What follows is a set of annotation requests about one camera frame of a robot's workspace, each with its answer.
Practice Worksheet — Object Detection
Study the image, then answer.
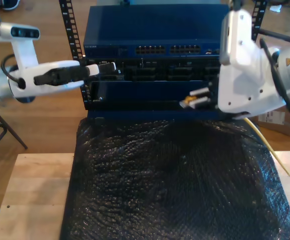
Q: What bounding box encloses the yellow network cable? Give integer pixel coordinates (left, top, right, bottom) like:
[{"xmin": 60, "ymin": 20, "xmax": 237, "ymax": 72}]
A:
[{"xmin": 179, "ymin": 96, "xmax": 290, "ymax": 202}]

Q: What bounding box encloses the black rack server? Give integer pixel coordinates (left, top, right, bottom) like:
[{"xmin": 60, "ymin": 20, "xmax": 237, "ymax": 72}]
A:
[{"xmin": 76, "ymin": 56, "xmax": 222, "ymax": 83}]

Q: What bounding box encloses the black rack shelf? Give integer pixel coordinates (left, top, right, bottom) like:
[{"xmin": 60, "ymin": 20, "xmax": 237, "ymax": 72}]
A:
[{"xmin": 84, "ymin": 80, "xmax": 219, "ymax": 111}]

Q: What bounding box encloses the brown cardboard monitor box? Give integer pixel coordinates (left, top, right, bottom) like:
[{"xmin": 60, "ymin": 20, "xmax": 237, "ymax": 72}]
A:
[{"xmin": 256, "ymin": 33, "xmax": 290, "ymax": 143}]

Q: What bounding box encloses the black metal bar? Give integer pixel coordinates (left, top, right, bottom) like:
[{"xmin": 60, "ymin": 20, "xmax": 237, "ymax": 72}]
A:
[{"xmin": 259, "ymin": 28, "xmax": 290, "ymax": 47}]

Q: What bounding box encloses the person's shoe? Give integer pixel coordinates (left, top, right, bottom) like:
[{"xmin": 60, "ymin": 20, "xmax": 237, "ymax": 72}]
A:
[{"xmin": 1, "ymin": 0, "xmax": 21, "ymax": 11}]

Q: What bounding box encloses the black bubble-wrap mat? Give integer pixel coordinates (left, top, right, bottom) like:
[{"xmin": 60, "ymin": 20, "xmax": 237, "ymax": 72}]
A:
[{"xmin": 59, "ymin": 117, "xmax": 290, "ymax": 240}]

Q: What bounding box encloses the black perforated rack post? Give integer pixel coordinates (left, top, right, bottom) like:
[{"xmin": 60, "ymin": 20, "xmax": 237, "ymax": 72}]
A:
[
  {"xmin": 58, "ymin": 0, "xmax": 90, "ymax": 111},
  {"xmin": 249, "ymin": 0, "xmax": 268, "ymax": 43}
]

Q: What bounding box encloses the blue rack base plate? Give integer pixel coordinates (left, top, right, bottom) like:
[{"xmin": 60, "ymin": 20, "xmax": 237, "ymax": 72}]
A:
[{"xmin": 87, "ymin": 109, "xmax": 235, "ymax": 121}]

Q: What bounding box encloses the blue network switch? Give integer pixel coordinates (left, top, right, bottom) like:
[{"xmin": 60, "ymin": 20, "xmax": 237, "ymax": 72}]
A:
[{"xmin": 83, "ymin": 4, "xmax": 232, "ymax": 59}]

